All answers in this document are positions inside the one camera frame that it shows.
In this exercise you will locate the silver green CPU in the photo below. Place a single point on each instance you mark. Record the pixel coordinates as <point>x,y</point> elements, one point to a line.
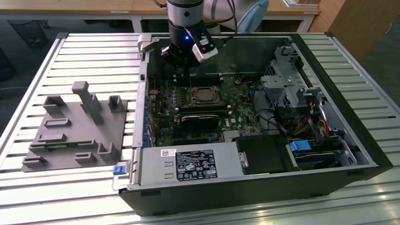
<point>204,94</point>

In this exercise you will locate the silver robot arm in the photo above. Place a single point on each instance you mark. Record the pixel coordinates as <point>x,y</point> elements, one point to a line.
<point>184,14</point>

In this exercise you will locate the CPU socket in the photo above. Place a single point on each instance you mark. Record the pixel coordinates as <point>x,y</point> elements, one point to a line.
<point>192,102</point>

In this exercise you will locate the black graphics card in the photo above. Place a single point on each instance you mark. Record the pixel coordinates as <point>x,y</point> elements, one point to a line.
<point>200,122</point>

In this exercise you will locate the green motherboard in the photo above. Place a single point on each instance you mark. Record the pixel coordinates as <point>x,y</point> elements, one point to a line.
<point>247,112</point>

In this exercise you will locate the silver perforated drive cage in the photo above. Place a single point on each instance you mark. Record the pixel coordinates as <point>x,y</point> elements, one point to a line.
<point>283,92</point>

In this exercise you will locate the silver finned chipset heatsink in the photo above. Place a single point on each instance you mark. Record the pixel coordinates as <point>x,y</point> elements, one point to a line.
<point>231,136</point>

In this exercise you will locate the black mesh waste bin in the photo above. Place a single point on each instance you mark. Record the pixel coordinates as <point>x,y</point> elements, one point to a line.
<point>28,32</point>

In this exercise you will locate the white barcode sticker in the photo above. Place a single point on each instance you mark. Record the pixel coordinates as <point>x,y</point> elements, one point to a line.
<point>168,152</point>

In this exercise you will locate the grey parts rack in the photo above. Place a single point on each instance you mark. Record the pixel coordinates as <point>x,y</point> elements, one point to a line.
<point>78,131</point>

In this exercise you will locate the silver power supply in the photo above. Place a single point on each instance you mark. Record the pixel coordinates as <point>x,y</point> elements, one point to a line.
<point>156,164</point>

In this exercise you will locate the black rating label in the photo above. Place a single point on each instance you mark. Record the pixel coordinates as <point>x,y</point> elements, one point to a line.
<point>195,166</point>

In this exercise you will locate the black plastic shroud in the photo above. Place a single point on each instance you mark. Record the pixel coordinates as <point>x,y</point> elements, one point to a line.
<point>266,154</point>

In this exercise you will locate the wooden cabinet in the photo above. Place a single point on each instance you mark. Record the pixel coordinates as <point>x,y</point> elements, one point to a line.
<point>359,25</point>

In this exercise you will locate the blue case latch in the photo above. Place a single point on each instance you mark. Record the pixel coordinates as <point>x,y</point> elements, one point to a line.
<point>119,170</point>

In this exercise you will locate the green RAM stick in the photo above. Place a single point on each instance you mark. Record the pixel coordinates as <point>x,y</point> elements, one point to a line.
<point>59,146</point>

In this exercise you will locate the blue disk carrier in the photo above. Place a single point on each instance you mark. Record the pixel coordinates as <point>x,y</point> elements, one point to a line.
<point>300,146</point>

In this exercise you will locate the black silver PC case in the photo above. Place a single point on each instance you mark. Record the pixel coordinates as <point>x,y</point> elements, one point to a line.
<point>219,199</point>

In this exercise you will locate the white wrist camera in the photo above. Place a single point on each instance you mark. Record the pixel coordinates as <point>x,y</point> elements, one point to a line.
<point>204,54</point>

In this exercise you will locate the wooden desk white frame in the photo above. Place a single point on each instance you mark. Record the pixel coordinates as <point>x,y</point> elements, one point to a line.
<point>78,5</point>

